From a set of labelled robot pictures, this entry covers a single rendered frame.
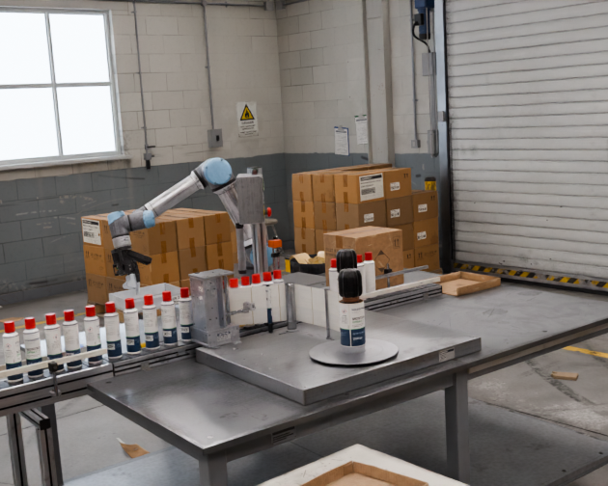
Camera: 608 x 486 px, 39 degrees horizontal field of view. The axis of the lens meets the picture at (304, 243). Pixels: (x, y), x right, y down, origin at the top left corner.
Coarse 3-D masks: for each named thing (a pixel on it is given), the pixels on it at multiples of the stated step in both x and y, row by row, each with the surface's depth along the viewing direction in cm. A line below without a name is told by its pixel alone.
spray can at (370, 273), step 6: (366, 252) 374; (366, 258) 373; (372, 258) 373; (366, 264) 372; (372, 264) 372; (366, 270) 372; (372, 270) 372; (366, 276) 373; (372, 276) 373; (366, 282) 373; (372, 282) 373; (366, 288) 374; (372, 288) 373
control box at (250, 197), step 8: (240, 176) 334; (248, 176) 334; (256, 176) 334; (240, 184) 334; (248, 184) 334; (256, 184) 334; (240, 192) 334; (248, 192) 335; (256, 192) 335; (240, 200) 335; (248, 200) 335; (256, 200) 335; (240, 208) 335; (248, 208) 336; (256, 208) 336; (240, 216) 336; (248, 216) 336; (256, 216) 336; (264, 216) 351; (240, 224) 336; (248, 224) 337
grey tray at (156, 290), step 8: (144, 288) 366; (152, 288) 368; (160, 288) 371; (168, 288) 370; (176, 288) 365; (112, 296) 353; (120, 296) 359; (128, 296) 361; (136, 296) 364; (152, 296) 368; (160, 296) 349; (176, 296) 353; (120, 304) 349; (136, 304) 342; (176, 304) 354
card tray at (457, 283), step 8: (456, 272) 426; (464, 272) 426; (440, 280) 420; (448, 280) 423; (456, 280) 425; (464, 280) 424; (472, 280) 422; (480, 280) 418; (488, 280) 413; (496, 280) 406; (448, 288) 406; (456, 288) 390; (464, 288) 393; (472, 288) 396; (480, 288) 400
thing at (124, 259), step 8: (120, 248) 361; (128, 248) 362; (112, 256) 362; (120, 256) 361; (128, 256) 363; (112, 264) 364; (120, 264) 358; (128, 264) 361; (136, 264) 363; (120, 272) 359; (128, 272) 360
